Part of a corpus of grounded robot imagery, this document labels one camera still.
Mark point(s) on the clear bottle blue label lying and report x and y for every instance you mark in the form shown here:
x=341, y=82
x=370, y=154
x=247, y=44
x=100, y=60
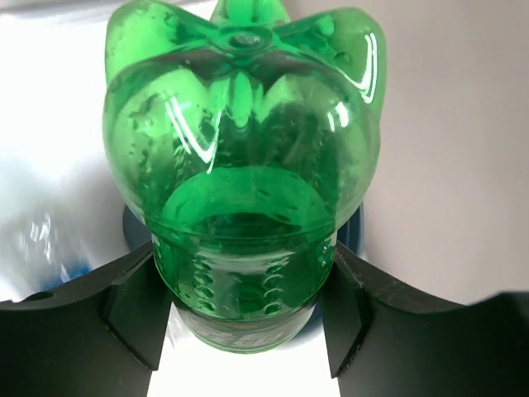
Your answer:
x=53, y=232

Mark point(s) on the green plastic soda bottle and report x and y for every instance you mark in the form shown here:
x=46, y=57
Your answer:
x=243, y=142

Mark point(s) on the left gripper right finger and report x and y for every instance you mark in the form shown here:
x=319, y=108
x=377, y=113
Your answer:
x=387, y=338

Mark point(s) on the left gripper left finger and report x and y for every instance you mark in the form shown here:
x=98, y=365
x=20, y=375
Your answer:
x=98, y=335

